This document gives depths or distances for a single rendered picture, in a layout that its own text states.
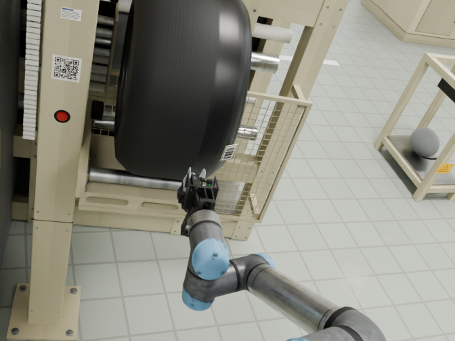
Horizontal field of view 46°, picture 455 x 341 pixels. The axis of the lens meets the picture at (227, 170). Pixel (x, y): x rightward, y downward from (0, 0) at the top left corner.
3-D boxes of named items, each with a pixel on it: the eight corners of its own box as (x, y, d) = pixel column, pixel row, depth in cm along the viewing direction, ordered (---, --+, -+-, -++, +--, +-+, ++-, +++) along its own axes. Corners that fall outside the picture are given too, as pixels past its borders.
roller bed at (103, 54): (51, 87, 191) (56, 10, 173) (55, 66, 202) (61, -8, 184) (107, 95, 196) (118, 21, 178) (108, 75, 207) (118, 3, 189)
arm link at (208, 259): (189, 283, 109) (196, 253, 105) (184, 247, 118) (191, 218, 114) (226, 285, 111) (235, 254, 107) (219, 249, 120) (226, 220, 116)
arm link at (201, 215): (218, 247, 120) (182, 244, 118) (214, 233, 124) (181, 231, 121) (225, 221, 116) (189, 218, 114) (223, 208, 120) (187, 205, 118)
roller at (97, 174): (87, 164, 161) (86, 168, 165) (85, 177, 159) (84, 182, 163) (198, 176, 170) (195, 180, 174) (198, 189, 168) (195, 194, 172)
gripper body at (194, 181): (216, 174, 129) (224, 204, 119) (208, 202, 133) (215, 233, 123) (185, 170, 127) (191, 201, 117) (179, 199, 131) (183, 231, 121)
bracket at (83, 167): (74, 197, 160) (77, 172, 154) (83, 120, 189) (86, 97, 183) (85, 198, 161) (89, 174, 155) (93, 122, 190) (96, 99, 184)
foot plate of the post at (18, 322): (5, 339, 209) (5, 335, 208) (17, 284, 229) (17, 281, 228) (76, 341, 217) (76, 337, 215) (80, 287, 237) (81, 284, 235)
